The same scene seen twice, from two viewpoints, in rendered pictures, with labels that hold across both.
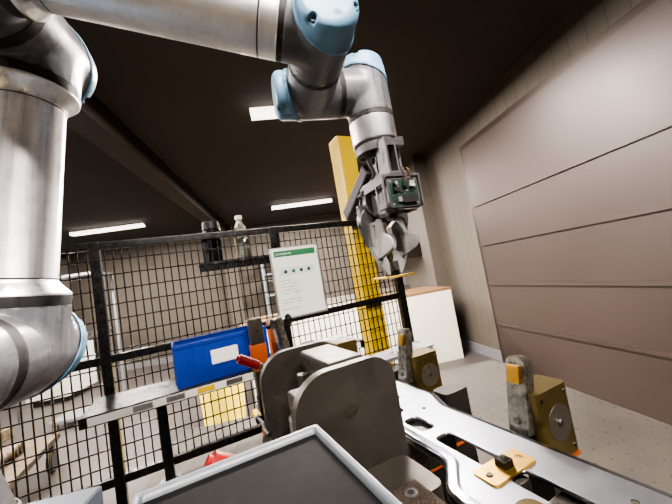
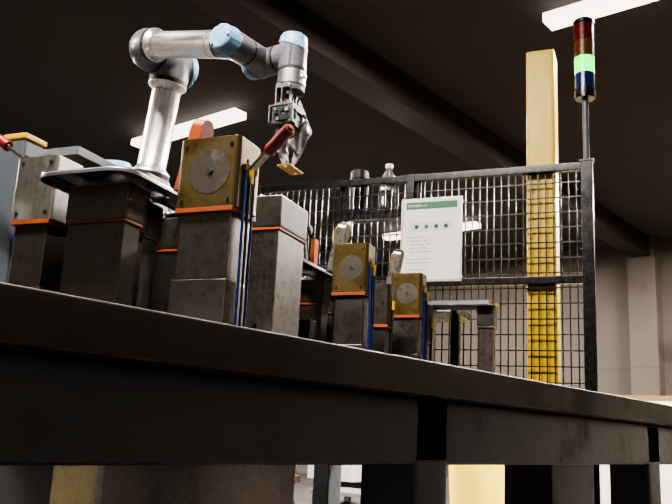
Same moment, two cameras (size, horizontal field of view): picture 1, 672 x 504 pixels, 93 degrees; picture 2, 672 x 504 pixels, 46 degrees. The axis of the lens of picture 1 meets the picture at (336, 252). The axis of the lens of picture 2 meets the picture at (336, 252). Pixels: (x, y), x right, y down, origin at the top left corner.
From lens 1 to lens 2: 1.90 m
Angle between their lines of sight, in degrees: 49
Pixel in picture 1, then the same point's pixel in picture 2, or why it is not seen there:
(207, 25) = (192, 53)
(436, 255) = not seen: outside the picture
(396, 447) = not seen: hidden behind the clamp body
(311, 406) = not seen: hidden behind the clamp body
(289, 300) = (414, 260)
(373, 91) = (283, 56)
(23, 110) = (160, 94)
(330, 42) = (222, 51)
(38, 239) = (157, 148)
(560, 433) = (348, 274)
